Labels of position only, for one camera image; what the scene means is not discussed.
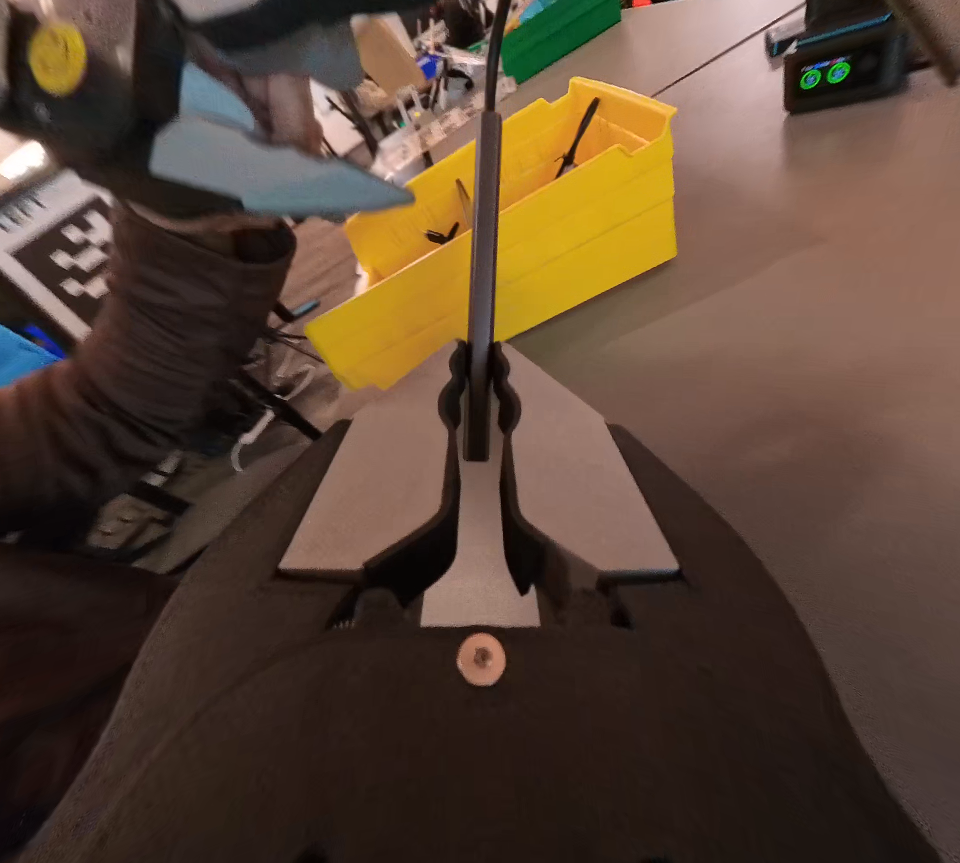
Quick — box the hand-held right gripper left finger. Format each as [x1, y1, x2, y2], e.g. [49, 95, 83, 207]
[277, 340, 471, 609]

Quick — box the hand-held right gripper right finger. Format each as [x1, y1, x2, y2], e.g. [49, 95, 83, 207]
[491, 340, 681, 598]

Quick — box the dark grey usb hub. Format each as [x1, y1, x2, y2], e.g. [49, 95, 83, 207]
[462, 111, 505, 463]

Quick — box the person's left hand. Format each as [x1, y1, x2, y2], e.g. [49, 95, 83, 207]
[255, 69, 325, 161]

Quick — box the black white marker sheet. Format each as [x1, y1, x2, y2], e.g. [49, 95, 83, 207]
[0, 169, 117, 347]

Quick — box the yellow plastic bin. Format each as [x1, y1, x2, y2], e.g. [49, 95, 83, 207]
[303, 77, 678, 392]

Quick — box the green plastic bin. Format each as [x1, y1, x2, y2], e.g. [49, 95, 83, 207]
[498, 0, 624, 84]

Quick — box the person's dark clothed torso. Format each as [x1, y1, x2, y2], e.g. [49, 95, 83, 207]
[0, 559, 181, 849]

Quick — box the small black blue-edged box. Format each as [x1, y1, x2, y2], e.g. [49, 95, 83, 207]
[765, 21, 810, 60]

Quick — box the small black display device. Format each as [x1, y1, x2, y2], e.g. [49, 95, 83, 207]
[782, 0, 920, 116]

